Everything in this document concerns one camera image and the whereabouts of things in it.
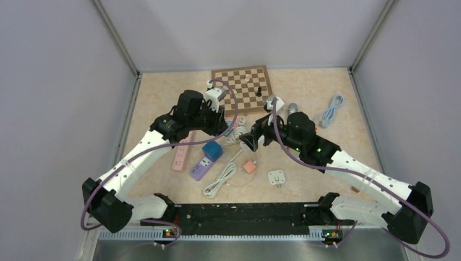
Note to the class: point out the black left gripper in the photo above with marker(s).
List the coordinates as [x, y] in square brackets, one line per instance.
[219, 125]

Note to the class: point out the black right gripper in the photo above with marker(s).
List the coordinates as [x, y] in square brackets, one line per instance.
[251, 138]

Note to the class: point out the blue cube socket adapter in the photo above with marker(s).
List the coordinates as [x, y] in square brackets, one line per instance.
[212, 150]

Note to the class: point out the white charger plug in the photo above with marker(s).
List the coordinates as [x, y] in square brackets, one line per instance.
[276, 178]

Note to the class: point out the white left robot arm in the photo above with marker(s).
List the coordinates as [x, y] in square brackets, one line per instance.
[106, 198]

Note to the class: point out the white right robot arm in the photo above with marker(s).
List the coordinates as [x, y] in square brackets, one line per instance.
[394, 205]

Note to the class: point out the orange pink charger plug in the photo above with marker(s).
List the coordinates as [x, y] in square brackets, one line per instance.
[249, 167]

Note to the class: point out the white power strip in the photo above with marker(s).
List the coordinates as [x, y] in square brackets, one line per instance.
[244, 146]

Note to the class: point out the pink power strip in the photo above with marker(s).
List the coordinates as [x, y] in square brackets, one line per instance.
[182, 153]

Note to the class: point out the purple power strip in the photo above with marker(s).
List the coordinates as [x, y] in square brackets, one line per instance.
[201, 168]

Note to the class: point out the silver microphone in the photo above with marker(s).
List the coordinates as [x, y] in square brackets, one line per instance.
[292, 108]

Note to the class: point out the wooden chessboard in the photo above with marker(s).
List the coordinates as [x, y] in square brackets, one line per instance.
[246, 100]

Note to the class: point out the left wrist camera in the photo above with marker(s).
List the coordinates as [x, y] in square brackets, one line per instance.
[213, 96]

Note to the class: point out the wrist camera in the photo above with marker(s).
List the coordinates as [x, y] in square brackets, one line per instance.
[213, 96]
[273, 105]

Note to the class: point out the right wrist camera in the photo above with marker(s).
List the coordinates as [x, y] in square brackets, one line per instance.
[273, 105]

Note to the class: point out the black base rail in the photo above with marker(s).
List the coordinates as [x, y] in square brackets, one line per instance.
[249, 219]

